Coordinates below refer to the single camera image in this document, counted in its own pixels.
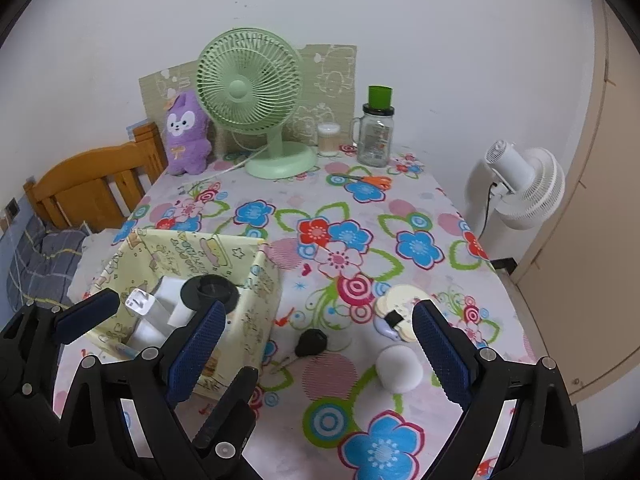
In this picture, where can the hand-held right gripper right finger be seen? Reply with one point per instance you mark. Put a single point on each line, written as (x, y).
(442, 355)

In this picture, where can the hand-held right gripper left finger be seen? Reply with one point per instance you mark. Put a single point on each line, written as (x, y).
(197, 350)

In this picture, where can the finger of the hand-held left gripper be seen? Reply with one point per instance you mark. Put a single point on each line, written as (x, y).
(227, 410)
(87, 316)

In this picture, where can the white round earbuds case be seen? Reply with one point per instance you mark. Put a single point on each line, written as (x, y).
(400, 367)

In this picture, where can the large white charger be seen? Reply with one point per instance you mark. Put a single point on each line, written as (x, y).
(140, 305)

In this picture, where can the small white charger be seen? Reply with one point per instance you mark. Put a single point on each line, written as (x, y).
(172, 300)

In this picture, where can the purple round case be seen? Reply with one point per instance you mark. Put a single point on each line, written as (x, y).
(387, 331)

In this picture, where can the black round stand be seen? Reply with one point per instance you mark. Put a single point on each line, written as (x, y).
(210, 287)

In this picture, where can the cream round compact mirror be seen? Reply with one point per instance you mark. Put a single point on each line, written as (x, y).
(400, 300)

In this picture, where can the yellow cartoon storage box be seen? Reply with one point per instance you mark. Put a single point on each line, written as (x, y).
(200, 250)

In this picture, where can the black car key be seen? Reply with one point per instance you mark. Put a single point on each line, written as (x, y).
(311, 344)

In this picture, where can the grey plaid blanket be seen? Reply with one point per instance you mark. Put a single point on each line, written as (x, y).
(40, 260)

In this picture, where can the floral tablecloth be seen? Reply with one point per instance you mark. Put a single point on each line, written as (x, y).
(310, 400)

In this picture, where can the white standing fan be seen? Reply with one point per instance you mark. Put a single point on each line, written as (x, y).
(535, 185)

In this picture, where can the purple plush toy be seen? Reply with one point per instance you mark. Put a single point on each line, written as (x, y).
(187, 145)

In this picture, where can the beige door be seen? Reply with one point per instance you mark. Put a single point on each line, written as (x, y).
(600, 210)

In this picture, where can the glass jar with green lid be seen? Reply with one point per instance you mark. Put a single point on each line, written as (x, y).
(375, 137)

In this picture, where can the cotton swab jar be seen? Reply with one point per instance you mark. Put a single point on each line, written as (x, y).
(329, 142)

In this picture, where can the green desk fan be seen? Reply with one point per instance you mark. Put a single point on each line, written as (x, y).
(240, 90)

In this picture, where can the beige cartoon wall mat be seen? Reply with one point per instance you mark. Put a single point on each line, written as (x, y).
(330, 75)

